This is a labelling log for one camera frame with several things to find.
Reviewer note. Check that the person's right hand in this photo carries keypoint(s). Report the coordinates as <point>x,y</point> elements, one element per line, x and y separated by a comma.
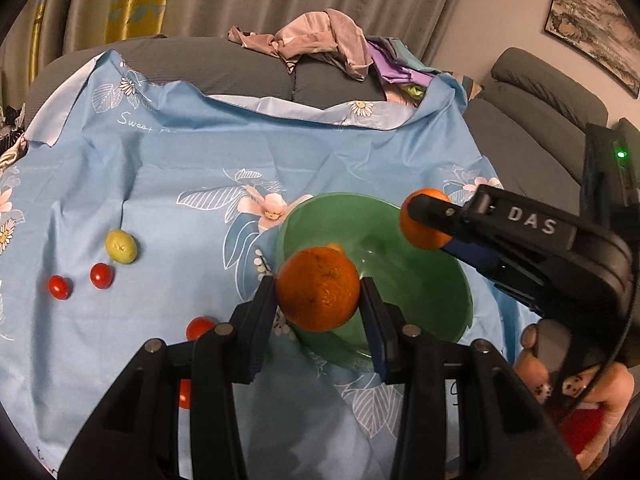
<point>612,390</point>

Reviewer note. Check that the framed landscape painting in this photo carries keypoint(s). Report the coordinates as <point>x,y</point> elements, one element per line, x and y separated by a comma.
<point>595,15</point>

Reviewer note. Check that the small orange kumquat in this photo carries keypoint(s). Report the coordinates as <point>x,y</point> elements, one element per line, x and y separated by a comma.
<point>334,248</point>

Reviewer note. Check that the pink satin garment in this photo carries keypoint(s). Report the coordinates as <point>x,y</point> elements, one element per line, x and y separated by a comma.
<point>320,35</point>

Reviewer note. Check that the dark patterned cloth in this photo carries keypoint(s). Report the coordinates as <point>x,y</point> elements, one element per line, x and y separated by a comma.
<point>9,135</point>

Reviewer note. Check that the red garment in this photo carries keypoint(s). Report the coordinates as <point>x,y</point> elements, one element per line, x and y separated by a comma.
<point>575,430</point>

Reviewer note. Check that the purple garment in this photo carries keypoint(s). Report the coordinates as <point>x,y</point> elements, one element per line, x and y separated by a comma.
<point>395,67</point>

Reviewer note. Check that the light blue floral cloth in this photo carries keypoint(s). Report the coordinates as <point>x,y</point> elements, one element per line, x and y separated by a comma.
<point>175,160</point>

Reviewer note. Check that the small green cloth item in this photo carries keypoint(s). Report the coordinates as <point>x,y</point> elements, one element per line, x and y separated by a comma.
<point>414,91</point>

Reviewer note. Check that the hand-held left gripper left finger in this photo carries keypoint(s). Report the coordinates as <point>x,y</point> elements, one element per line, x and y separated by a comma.
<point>262,320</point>

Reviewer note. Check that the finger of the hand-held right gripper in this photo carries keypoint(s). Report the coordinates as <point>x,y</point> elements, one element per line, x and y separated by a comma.
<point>475,257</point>
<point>435,212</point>

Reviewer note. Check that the red cherry tomato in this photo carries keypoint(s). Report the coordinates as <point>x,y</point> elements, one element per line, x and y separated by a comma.
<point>60,287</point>
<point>199,328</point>
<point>184,394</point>
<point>101,275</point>

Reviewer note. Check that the green plastic bowl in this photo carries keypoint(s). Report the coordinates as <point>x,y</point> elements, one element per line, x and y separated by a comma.
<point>405,285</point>

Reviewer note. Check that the yellow-green fruit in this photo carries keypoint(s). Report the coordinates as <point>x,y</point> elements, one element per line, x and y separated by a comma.
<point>121,246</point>

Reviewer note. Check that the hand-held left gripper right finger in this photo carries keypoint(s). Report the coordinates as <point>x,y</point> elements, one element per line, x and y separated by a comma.
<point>372,325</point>

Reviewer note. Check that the orange mandarin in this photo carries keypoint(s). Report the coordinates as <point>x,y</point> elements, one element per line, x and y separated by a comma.
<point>317,290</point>
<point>422,235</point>

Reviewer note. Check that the grey sofa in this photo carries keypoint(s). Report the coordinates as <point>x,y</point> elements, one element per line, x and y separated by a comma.
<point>530,125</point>

